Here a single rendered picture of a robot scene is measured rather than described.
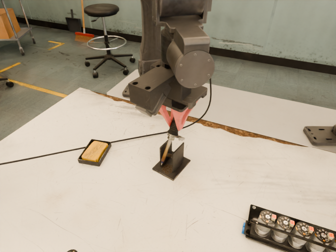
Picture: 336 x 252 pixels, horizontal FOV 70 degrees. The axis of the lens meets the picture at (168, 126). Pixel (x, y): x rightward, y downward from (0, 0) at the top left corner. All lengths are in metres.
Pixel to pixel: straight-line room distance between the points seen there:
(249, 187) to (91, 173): 0.36
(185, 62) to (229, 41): 2.79
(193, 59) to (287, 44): 2.75
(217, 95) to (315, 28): 2.26
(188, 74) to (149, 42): 0.37
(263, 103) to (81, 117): 0.58
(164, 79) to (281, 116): 0.50
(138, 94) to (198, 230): 0.28
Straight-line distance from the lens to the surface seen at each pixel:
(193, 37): 0.33
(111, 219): 0.51
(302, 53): 3.10
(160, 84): 0.38
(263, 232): 0.48
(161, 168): 0.58
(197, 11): 0.40
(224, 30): 3.10
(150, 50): 0.71
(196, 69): 0.34
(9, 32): 3.67
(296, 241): 0.49
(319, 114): 0.87
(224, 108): 0.79
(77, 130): 0.73
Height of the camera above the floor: 1.18
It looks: 38 degrees down
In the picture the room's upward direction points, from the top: straight up
